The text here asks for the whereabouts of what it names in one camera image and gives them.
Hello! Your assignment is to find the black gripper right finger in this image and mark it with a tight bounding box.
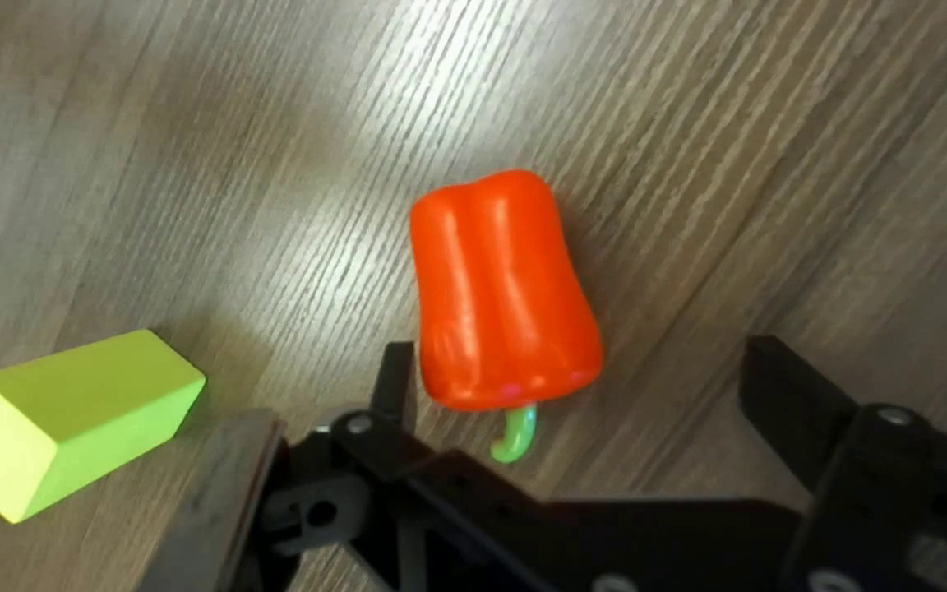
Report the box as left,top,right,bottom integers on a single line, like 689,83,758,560
741,336,860,489

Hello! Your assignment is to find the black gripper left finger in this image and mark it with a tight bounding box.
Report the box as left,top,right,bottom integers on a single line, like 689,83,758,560
373,341,414,430

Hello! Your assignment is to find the orange bell pepper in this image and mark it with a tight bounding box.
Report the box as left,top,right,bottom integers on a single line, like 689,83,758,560
407,170,606,462

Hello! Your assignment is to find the yellow rectangular block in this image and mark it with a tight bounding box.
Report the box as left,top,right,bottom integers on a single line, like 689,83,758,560
0,328,208,523

